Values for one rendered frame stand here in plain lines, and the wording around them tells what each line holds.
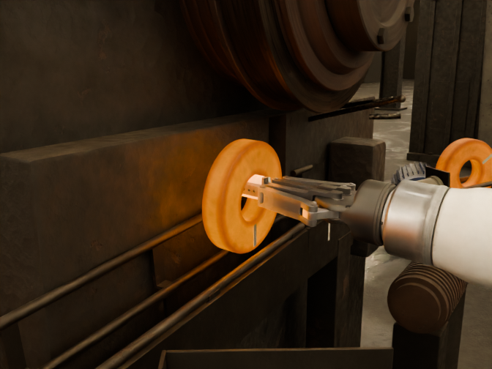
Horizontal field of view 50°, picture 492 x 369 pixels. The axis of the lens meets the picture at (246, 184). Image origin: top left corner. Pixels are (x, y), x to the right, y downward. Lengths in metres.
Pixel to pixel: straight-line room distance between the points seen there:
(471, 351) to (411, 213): 1.44
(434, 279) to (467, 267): 0.56
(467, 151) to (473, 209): 0.71
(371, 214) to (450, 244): 0.09
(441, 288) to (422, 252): 0.56
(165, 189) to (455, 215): 0.35
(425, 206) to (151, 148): 0.33
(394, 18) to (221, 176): 0.39
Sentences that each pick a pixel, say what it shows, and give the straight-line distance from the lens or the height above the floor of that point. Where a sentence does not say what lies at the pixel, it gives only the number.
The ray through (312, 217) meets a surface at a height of 0.79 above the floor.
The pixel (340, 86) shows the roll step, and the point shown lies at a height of 0.92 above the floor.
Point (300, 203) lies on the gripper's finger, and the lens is 0.62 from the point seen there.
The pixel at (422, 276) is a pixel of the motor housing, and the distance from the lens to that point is 1.14.
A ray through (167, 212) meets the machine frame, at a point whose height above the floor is 0.77.
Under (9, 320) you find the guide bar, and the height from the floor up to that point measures 0.73.
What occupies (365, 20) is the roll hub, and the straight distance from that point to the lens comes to 0.75.
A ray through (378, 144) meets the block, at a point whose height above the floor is 0.80.
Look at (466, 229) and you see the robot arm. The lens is 0.57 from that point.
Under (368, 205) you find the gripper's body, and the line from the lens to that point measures 0.61.
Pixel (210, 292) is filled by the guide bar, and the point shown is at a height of 0.69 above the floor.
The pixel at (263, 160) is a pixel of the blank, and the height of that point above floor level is 0.83.
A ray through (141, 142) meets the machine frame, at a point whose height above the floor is 0.87.
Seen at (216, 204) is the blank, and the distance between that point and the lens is 0.65.
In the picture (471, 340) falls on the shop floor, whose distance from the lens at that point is 2.06.
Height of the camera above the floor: 0.97
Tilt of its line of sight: 14 degrees down
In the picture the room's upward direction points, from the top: straight up
